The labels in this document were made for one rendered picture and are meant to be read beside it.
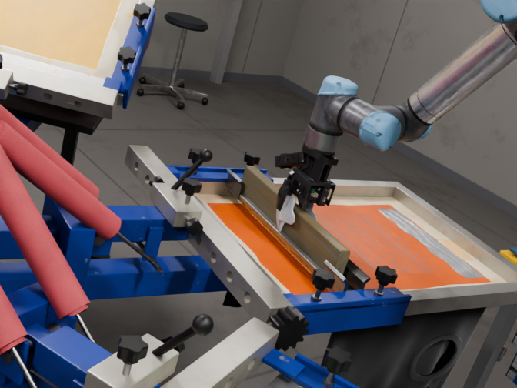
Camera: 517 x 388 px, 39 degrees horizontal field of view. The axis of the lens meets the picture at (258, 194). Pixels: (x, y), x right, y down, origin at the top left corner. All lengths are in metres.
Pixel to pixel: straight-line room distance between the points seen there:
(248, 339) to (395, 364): 0.71
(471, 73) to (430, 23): 4.73
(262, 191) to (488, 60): 0.60
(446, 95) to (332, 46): 5.38
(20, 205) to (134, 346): 0.31
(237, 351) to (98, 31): 1.10
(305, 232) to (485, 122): 4.36
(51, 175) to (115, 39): 0.77
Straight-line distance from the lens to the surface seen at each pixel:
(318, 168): 1.54
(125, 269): 1.49
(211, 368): 1.07
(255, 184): 1.74
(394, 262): 1.78
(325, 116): 1.51
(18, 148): 1.21
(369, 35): 6.57
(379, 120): 1.44
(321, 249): 1.53
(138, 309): 3.06
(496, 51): 1.45
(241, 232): 1.67
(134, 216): 1.42
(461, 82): 1.48
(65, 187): 1.27
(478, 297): 1.72
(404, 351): 1.79
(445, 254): 1.93
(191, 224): 1.39
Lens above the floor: 1.67
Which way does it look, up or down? 22 degrees down
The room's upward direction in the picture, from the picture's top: 16 degrees clockwise
